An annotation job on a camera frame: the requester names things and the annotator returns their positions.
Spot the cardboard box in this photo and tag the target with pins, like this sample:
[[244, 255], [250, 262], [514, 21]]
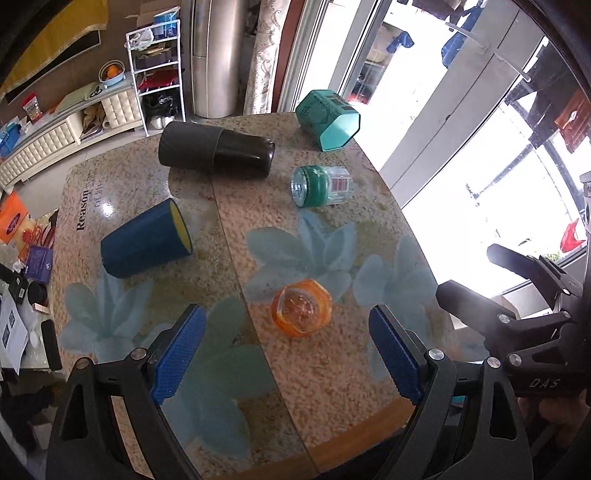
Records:
[[157, 7]]

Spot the orange packet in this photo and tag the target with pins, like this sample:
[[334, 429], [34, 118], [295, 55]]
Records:
[[14, 219]]

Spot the white paper sheet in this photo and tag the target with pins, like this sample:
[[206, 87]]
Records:
[[11, 332]]

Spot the teal hexagonal cup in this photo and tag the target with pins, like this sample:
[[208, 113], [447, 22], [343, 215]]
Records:
[[323, 115]]

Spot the purple box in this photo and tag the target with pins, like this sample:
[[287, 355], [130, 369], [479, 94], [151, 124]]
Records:
[[39, 263]]

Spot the patterned beige curtain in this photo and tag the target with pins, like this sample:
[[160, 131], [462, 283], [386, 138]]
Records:
[[265, 60]]

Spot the blue bowl with oranges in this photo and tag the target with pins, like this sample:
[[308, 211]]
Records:
[[111, 74]]

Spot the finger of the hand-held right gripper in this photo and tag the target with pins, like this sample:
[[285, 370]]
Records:
[[531, 270], [485, 314]]

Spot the black remote control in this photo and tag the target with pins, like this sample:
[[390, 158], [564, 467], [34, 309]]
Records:
[[51, 346]]

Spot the black round tin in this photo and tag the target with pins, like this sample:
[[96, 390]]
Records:
[[38, 294]]

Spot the silver standing air conditioner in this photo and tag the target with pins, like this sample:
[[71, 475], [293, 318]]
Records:
[[219, 55]]

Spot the red folded cloth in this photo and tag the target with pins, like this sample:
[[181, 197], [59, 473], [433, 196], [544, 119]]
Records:
[[157, 81]]

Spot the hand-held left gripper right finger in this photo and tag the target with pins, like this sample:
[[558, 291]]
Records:
[[395, 355]]

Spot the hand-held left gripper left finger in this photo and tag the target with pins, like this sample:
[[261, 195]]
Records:
[[180, 355]]

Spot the dark blue cup yellow inside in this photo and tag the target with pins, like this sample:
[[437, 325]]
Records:
[[138, 240]]

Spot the red lidded snack jar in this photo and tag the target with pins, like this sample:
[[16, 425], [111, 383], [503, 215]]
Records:
[[33, 107]]

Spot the white tufted cabinet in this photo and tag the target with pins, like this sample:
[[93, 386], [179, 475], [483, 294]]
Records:
[[55, 138]]

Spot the black cup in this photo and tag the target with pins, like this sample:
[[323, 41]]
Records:
[[207, 146]]

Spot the white plastic bag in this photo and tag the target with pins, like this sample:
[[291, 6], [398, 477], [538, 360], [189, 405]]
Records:
[[142, 39]]

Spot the blue box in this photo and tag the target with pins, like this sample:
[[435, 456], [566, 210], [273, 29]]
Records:
[[165, 25]]

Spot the hanging orange garment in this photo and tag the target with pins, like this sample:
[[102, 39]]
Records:
[[575, 120]]

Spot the small hanging blue garment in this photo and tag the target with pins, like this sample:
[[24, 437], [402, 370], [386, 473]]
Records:
[[400, 41]]

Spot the orange glass cup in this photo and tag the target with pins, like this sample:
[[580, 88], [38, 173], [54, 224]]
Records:
[[301, 308]]

